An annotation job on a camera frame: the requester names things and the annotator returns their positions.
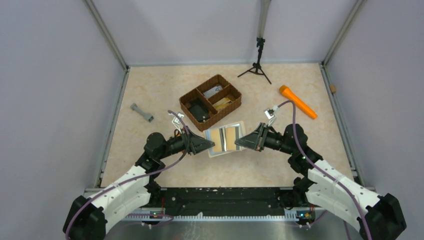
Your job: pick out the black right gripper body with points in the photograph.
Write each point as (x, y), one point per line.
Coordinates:
(262, 136)

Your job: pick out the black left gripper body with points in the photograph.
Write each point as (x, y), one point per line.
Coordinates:
(187, 143)

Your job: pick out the gold credit card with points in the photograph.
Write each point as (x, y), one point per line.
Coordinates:
(216, 136)
(232, 134)

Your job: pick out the silver grey credit card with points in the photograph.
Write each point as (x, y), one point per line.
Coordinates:
(212, 91)

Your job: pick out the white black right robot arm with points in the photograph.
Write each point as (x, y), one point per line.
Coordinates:
(374, 216)

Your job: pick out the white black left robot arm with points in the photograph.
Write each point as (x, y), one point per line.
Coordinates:
(91, 218)

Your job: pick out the gold card in basket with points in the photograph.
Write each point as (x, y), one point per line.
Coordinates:
(222, 104)

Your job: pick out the black item in basket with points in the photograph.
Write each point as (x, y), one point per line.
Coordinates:
(199, 112)

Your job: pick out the brown woven basket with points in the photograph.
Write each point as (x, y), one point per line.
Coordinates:
(195, 96)

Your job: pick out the black mini tripod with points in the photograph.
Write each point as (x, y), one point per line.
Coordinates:
(256, 68)

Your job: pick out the grey plastic dumbbell toy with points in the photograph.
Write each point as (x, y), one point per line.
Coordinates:
(147, 116)

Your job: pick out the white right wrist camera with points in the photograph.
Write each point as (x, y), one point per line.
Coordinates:
(270, 113)

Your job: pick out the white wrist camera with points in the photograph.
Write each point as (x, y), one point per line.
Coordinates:
(270, 113)
(176, 121)

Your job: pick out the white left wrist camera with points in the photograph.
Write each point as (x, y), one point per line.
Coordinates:
(176, 121)

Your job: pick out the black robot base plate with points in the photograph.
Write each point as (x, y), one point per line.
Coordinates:
(232, 202)

